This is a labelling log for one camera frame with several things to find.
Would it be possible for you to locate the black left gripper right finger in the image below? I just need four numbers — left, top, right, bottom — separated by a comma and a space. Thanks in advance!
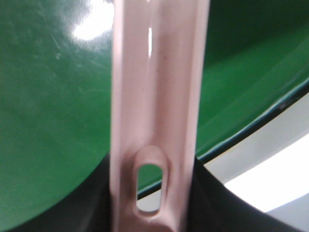
187, 159, 298, 232

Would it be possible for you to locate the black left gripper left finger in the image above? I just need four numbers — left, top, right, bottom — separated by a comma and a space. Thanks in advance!
14, 154, 112, 232

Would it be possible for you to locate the white outer rail right segment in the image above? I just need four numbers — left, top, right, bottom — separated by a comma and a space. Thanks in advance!
136, 90, 309, 218

